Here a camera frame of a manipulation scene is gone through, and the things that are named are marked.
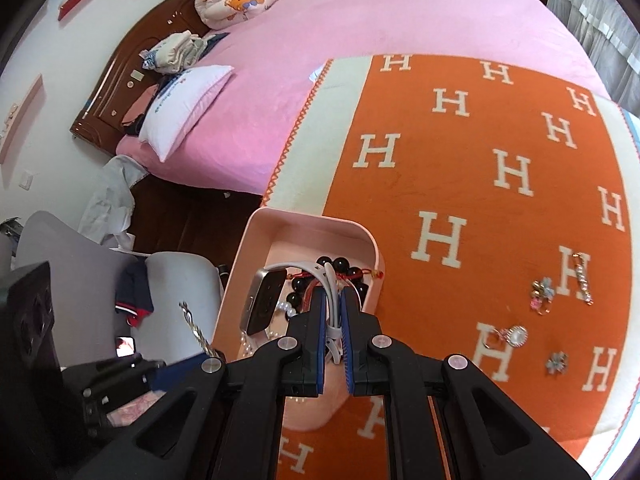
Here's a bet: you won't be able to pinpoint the wooden headboard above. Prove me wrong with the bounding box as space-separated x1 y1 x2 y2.
69 0 211 158

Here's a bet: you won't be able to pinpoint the grey chair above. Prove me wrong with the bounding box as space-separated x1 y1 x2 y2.
125 252 224 361
10 210 136 368

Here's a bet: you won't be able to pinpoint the small colourful charm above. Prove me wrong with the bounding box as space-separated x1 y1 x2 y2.
530 277 556 313

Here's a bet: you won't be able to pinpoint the rhinestone hair comb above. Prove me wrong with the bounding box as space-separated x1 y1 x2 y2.
179 301 217 358

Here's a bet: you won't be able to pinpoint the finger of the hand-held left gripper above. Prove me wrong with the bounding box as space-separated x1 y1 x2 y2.
82 352 202 428

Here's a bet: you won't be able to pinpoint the stack of folded clothes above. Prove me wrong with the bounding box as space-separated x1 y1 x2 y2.
140 30 231 73

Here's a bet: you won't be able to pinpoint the pearl necklace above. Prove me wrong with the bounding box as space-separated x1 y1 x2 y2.
240 331 281 358

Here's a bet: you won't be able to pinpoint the round rhinestone pendant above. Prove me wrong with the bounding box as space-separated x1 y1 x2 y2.
492 325 529 351

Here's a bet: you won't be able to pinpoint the black bead bracelet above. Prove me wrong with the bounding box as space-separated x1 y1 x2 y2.
287 257 371 318

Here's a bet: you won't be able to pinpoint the dark and red clothes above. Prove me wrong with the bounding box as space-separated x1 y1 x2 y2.
120 82 161 136

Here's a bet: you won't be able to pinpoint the small crystal chain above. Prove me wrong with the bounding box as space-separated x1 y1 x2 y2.
572 251 596 306

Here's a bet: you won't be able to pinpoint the white crumpled cloth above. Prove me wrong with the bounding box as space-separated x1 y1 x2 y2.
80 155 150 251

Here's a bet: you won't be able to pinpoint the white pillow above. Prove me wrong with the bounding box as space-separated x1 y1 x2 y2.
137 65 235 163

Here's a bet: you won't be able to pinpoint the orange printed blanket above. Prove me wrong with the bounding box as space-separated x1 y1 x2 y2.
262 52 640 476

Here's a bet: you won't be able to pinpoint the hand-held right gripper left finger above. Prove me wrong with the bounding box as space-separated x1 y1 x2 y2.
70 290 327 480

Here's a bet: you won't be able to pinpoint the navy and red garment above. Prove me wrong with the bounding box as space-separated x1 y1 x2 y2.
115 260 154 329

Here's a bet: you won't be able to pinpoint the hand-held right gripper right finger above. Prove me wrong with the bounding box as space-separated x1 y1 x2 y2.
340 291 591 480

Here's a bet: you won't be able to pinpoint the pink plastic tray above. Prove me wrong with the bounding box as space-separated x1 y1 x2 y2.
210 207 387 433

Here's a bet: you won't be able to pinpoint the light blue tablecloth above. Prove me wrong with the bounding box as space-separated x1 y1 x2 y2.
617 102 640 161

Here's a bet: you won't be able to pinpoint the white smartwatch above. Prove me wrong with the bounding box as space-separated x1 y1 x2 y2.
239 256 351 367

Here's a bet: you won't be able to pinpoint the pink bed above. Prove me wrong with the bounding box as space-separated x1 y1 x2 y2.
116 0 608 196

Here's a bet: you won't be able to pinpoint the pink wall shelf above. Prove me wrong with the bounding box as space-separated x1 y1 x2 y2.
0 74 44 166

